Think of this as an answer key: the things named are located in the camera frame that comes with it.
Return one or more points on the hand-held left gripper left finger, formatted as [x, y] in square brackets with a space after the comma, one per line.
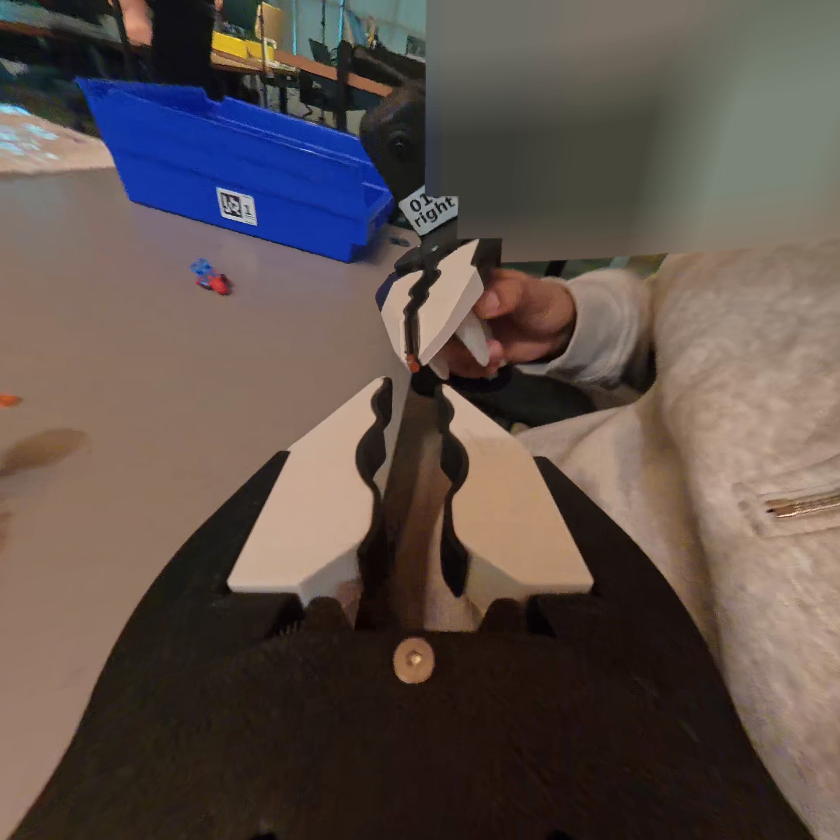
[302, 525]

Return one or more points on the yellow box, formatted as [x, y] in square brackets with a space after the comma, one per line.
[229, 43]

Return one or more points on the wooden background desk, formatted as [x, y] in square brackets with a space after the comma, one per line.
[315, 65]

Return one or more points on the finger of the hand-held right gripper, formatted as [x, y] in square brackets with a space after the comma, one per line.
[453, 295]
[397, 315]

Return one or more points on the blue plastic bin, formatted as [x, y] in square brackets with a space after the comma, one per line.
[262, 151]

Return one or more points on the person's right forearm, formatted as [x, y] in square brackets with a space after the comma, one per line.
[610, 321]

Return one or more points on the red blue lego minifigure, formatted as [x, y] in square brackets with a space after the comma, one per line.
[210, 279]

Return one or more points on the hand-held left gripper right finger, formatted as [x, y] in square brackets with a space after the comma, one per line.
[518, 525]

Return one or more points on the person's right hand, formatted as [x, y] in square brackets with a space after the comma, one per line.
[531, 315]

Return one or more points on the printed paper sheet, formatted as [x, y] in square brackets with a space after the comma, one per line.
[39, 144]

